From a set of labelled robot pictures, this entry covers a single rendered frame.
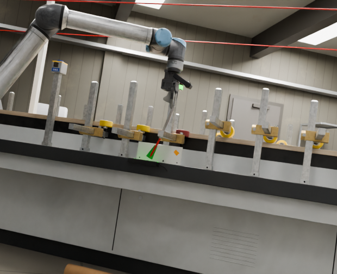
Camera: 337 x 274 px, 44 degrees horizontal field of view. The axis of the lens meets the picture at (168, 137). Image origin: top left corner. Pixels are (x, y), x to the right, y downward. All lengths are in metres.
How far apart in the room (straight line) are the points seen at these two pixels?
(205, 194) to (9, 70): 1.18
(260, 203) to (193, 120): 5.80
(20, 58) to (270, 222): 1.58
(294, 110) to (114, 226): 6.58
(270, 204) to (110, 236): 1.02
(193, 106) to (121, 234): 5.54
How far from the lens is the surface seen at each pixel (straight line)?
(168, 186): 2.34
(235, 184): 2.23
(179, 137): 2.31
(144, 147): 2.37
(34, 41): 2.23
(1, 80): 2.20
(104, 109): 7.59
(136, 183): 2.40
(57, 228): 2.87
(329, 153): 2.45
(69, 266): 2.44
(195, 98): 8.02
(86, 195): 2.76
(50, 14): 2.13
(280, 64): 8.80
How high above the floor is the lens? 0.71
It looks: 3 degrees up
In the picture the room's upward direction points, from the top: 8 degrees clockwise
